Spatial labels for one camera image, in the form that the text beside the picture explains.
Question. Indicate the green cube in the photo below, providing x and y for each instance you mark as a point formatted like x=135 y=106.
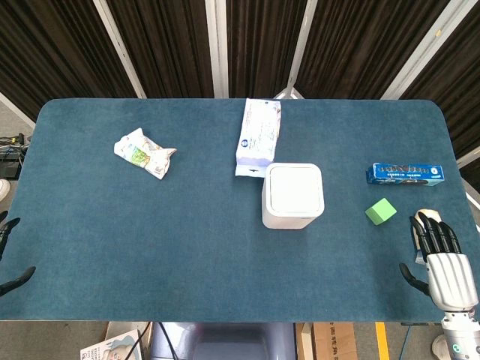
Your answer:
x=380 y=212

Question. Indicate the brown cardboard box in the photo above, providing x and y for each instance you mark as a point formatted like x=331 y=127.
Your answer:
x=330 y=339

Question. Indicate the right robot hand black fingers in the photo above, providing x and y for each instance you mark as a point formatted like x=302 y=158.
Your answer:
x=448 y=277

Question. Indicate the crumpled white green carton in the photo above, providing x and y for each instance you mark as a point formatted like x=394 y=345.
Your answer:
x=142 y=153

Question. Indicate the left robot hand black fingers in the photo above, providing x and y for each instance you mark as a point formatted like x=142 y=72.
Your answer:
x=15 y=283

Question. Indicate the black power strip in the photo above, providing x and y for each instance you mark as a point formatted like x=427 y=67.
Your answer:
x=9 y=157

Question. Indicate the white shoe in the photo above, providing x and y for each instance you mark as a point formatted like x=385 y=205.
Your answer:
x=3 y=189

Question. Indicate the printed white booklet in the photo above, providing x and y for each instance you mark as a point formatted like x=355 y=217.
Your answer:
x=112 y=347

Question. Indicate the white frame post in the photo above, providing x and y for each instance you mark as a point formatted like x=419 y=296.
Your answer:
x=300 y=52
x=217 y=48
x=120 y=52
x=423 y=52

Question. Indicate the blue table mat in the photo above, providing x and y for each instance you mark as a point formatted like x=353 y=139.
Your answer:
x=150 y=243

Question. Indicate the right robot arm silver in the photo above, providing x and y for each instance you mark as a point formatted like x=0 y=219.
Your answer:
x=455 y=332

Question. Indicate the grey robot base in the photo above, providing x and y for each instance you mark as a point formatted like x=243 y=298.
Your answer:
x=232 y=341

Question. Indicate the dark brown curtain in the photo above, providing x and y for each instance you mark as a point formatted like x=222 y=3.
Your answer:
x=56 y=45

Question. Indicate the blue cardboard box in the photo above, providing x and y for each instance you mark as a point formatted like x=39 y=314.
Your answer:
x=405 y=175

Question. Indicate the white square bin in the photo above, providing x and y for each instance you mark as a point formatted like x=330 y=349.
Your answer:
x=294 y=195

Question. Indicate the white lavender tissue pack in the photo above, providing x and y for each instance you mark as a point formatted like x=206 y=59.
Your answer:
x=258 y=131

